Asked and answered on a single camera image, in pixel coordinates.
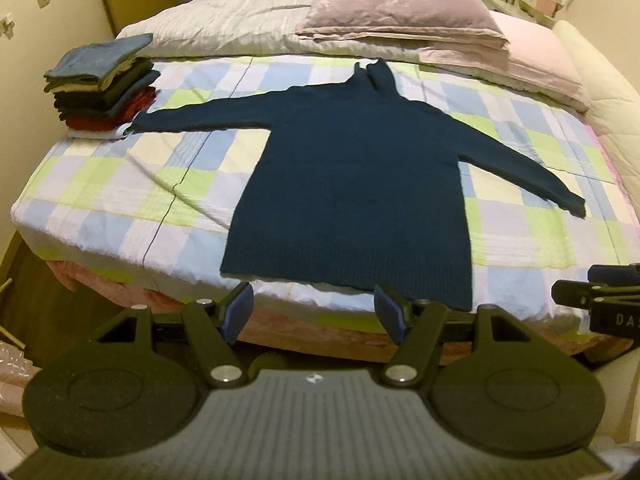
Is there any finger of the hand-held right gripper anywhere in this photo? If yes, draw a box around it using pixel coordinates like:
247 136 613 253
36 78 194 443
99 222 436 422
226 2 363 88
551 279 610 309
587 263 640 289

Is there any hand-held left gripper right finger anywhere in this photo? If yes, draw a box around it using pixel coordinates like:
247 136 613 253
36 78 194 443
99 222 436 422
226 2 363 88
374 285 538 389

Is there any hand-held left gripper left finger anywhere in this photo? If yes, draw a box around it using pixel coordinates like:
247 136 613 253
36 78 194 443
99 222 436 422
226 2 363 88
94 281 256 388

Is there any dark blue sweater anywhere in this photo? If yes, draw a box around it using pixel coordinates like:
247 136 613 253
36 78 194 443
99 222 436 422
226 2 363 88
131 58 587 312

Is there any stack of folded clothes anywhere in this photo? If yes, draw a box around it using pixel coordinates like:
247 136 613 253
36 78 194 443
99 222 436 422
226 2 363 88
44 33 162 140

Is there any checkered bed sheet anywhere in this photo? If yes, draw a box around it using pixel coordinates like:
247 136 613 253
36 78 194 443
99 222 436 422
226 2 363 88
10 55 640 324

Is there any cream padded headboard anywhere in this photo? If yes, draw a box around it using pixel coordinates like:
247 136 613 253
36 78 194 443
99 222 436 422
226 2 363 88
552 20 640 202

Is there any pink pillow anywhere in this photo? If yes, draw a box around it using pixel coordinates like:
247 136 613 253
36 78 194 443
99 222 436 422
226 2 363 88
425 10 592 114

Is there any wooden stick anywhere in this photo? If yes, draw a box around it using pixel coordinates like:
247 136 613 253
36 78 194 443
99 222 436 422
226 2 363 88
0 326 27 350

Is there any clear plastic bag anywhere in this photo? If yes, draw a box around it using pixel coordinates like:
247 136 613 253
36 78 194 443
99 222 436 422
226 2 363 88
0 340 44 416

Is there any grey folded quilt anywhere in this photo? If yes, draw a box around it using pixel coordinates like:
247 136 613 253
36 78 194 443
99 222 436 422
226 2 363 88
115 0 436 64

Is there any pink folded blanket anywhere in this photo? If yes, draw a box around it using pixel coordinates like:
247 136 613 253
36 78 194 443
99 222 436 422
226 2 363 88
296 0 511 66

